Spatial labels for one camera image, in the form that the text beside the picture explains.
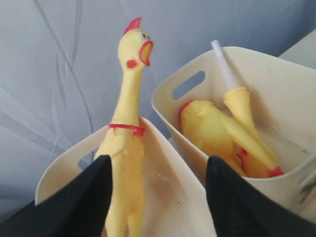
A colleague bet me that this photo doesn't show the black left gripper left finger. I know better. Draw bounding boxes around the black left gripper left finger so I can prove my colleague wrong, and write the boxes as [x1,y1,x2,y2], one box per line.
[0,155,113,237]

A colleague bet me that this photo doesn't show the headless yellow rubber chicken body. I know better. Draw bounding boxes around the headless yellow rubber chicken body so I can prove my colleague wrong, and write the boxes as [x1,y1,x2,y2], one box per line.
[179,100,247,177]

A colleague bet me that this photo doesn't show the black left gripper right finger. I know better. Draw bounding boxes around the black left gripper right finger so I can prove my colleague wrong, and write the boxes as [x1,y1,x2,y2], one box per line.
[205,156,316,237]

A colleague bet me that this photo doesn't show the cream bin marked circle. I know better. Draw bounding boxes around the cream bin marked circle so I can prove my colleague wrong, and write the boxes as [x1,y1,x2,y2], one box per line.
[35,118,216,237]

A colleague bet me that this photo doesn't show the white backdrop curtain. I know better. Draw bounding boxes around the white backdrop curtain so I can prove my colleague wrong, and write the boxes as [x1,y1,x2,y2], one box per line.
[0,0,316,221]

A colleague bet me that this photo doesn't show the yellow rubber chicken front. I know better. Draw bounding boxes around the yellow rubber chicken front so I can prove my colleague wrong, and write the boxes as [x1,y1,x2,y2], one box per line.
[95,17,154,237]

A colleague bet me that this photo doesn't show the cream bin marked cross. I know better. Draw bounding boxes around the cream bin marked cross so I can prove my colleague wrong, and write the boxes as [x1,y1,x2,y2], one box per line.
[152,46,316,222]

